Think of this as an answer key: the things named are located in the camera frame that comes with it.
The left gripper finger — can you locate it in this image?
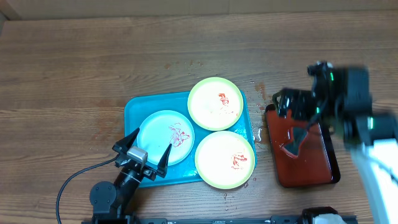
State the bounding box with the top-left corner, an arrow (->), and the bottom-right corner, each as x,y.
112,128 -> 140,153
157,144 -> 172,178

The light blue round plate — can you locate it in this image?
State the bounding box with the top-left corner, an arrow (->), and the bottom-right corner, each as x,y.
136,110 -> 195,166

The green rimmed plate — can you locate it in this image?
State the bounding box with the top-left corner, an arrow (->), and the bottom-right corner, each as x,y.
195,131 -> 256,189
187,77 -> 243,131

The pink and black sponge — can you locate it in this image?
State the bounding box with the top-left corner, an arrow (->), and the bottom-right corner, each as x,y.
280,127 -> 308,158

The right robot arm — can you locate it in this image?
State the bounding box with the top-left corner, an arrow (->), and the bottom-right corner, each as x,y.
265,62 -> 397,223

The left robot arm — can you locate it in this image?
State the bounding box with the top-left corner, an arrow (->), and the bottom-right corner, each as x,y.
90,128 -> 172,223

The teal plastic serving tray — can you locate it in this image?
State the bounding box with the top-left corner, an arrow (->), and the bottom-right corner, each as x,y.
124,89 -> 257,189

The red black lacquer tray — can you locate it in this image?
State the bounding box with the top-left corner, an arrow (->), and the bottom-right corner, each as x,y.
265,104 -> 341,188

